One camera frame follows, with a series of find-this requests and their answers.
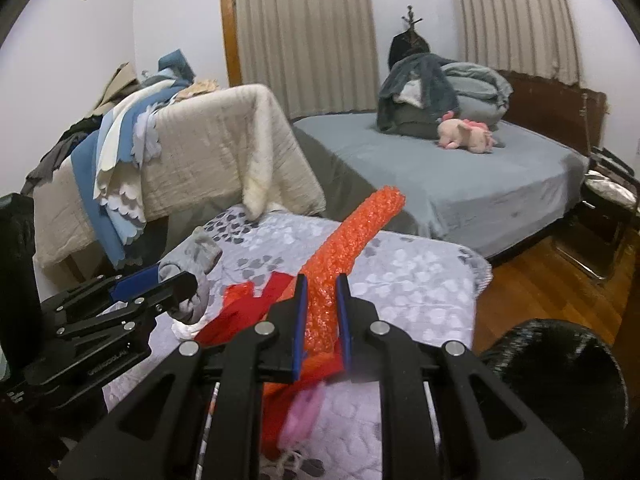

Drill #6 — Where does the grey leaf printed blanket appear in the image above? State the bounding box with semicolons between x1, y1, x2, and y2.
97;204;493;480

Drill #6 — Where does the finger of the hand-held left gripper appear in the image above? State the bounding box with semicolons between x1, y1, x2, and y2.
40;264;161;322
55;271;198;342

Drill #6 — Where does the bed with grey sheet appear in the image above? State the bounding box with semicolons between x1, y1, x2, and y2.
290;110;592;262

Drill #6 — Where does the beige quilt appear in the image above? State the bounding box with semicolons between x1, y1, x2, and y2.
32;83;327;268

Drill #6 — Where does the grey sock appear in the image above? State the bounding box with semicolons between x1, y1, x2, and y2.
159;227;224;325

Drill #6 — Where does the pile of dark clothes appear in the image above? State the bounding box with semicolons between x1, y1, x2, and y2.
20;115;107;196

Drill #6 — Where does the dark grey fleece blanket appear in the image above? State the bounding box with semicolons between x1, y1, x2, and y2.
377;55;458;133

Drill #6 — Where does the wooden headboard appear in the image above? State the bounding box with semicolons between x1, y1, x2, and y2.
500;70;609;157

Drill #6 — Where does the folded grey bedding pile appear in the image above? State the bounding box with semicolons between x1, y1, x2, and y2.
395;61;515;137

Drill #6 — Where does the pink plush toy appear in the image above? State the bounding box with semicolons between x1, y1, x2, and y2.
436;112;496;155

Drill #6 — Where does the wide beige curtain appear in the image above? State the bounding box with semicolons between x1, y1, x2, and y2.
232;0;379;117

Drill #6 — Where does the blue and white scalloped cloth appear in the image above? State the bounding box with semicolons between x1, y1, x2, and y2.
70;50;196;268

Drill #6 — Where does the narrow beige curtain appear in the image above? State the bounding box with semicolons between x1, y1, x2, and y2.
452;0;584;87

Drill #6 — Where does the black trash bin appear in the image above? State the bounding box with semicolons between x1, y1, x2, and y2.
477;317;629;480

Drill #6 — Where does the red cloth strip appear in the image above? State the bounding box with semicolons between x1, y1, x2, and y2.
192;272;346;463

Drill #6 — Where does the pink face mask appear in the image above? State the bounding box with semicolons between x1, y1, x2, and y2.
270;382;328;478

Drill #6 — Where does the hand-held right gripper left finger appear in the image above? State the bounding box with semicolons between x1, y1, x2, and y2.
57;275;309;480

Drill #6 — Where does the wooden window frame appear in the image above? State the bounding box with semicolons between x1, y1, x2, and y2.
218;0;244;89

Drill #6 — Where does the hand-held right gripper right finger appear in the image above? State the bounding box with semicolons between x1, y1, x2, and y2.
335;275;584;480

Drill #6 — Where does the black metal chair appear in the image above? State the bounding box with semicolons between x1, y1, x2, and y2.
552;145;640;282

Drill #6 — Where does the orange bubble wrap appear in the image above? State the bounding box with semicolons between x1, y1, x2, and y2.
299;186;407;361

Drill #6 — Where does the wooden coat rack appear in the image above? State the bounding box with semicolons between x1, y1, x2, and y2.
388;4;432;68

